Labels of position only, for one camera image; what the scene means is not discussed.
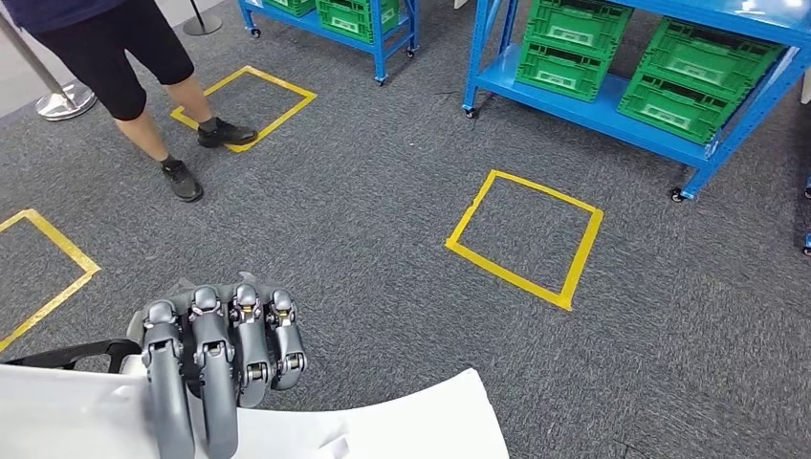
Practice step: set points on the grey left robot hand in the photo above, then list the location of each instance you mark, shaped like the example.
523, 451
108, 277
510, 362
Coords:
209, 355

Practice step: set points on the white curved plastic part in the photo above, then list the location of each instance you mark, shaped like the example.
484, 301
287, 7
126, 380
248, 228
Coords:
393, 424

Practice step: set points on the blue metal shelf rack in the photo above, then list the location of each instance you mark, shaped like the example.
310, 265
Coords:
611, 117
380, 50

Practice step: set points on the yellow floor tape square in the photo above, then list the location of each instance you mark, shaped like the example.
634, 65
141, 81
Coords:
582, 253
279, 83
63, 242

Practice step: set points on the person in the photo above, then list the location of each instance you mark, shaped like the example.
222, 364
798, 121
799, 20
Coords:
108, 57

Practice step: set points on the stanchion with grey base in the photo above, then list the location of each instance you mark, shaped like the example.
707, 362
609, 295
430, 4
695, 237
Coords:
203, 26

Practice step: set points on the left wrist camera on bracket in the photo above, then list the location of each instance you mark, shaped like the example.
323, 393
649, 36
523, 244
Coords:
76, 353

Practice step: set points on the silver stanchion post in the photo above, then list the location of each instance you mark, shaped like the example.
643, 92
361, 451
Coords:
63, 101

